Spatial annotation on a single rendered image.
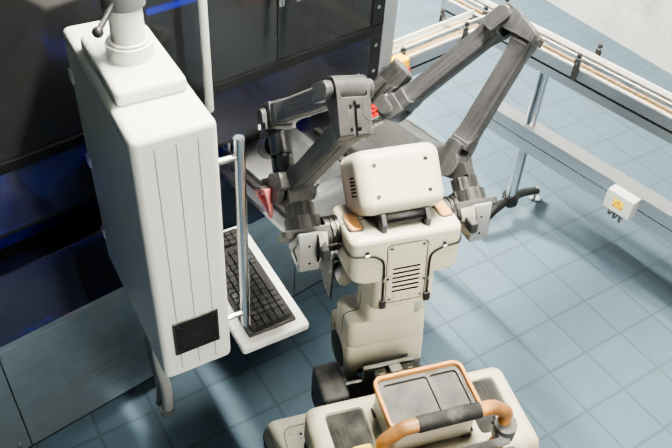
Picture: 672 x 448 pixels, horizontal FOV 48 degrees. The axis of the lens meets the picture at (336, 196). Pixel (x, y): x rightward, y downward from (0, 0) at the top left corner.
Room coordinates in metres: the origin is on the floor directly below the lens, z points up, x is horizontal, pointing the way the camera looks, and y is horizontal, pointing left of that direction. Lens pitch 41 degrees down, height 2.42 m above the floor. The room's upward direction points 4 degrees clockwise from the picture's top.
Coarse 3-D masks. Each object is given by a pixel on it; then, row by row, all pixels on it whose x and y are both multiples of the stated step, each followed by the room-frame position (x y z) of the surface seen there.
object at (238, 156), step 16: (240, 144) 1.24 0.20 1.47; (224, 160) 1.23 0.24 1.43; (240, 160) 1.24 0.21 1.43; (240, 176) 1.24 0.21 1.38; (240, 192) 1.24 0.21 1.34; (240, 208) 1.24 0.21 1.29; (240, 224) 1.24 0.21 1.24; (240, 240) 1.24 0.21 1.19; (240, 256) 1.24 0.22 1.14; (240, 272) 1.24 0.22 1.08; (240, 288) 1.24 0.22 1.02; (240, 304) 1.25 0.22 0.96
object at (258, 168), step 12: (300, 132) 2.06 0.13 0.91; (252, 144) 2.02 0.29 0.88; (300, 144) 2.03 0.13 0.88; (252, 156) 1.95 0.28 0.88; (300, 156) 1.97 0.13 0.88; (252, 168) 1.89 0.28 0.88; (264, 168) 1.89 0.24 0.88; (336, 168) 1.92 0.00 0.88; (324, 180) 1.85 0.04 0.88; (336, 180) 1.84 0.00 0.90
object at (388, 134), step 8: (384, 120) 2.21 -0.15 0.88; (376, 128) 2.16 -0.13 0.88; (384, 128) 2.16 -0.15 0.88; (392, 128) 2.16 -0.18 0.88; (400, 128) 2.17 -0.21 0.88; (408, 128) 2.16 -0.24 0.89; (416, 128) 2.13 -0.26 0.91; (376, 136) 2.11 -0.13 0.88; (384, 136) 2.11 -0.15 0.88; (392, 136) 2.12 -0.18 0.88; (400, 136) 2.12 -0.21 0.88; (408, 136) 2.12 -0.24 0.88; (416, 136) 2.13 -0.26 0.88; (424, 136) 2.10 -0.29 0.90; (360, 144) 2.06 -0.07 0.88; (368, 144) 2.06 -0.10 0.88; (376, 144) 2.06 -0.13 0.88; (384, 144) 2.07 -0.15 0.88; (392, 144) 2.07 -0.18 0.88; (400, 144) 2.07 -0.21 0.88; (440, 144) 2.04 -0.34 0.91; (352, 152) 1.99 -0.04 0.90
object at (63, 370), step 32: (256, 224) 1.94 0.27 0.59; (288, 256) 2.04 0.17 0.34; (288, 288) 2.04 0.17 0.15; (64, 320) 1.46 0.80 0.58; (96, 320) 1.52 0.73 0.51; (128, 320) 1.59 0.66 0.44; (0, 352) 1.33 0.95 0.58; (32, 352) 1.38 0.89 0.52; (64, 352) 1.44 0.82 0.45; (96, 352) 1.51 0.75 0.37; (128, 352) 1.58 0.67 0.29; (0, 384) 1.30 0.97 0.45; (32, 384) 1.36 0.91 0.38; (64, 384) 1.42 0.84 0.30; (96, 384) 1.49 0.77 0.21; (128, 384) 1.56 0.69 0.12; (0, 416) 1.28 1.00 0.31; (32, 416) 1.34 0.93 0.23; (64, 416) 1.40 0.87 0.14
